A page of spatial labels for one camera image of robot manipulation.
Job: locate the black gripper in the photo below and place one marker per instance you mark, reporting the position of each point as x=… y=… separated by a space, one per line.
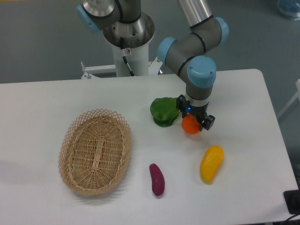
x=196 y=108

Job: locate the orange fruit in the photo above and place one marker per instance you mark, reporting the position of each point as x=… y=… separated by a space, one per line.
x=190 y=125

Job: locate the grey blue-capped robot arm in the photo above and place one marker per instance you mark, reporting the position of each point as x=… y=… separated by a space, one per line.
x=185 y=57

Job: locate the green bok choy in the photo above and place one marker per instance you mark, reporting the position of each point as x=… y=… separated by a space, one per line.
x=164 y=111

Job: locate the purple sweet potato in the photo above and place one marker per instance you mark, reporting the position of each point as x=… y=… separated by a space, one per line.
x=157 y=179

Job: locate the woven wicker basket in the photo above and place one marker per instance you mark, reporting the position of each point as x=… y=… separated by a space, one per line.
x=95 y=152

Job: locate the black device at table edge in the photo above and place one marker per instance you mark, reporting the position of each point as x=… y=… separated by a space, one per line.
x=292 y=200

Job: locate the blue bag in background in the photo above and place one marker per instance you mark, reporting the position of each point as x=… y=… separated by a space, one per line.
x=289 y=8

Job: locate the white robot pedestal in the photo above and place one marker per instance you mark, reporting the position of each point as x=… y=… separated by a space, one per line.
x=130 y=49

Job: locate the white frame at right edge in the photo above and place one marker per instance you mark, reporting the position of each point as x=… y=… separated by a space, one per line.
x=291 y=104

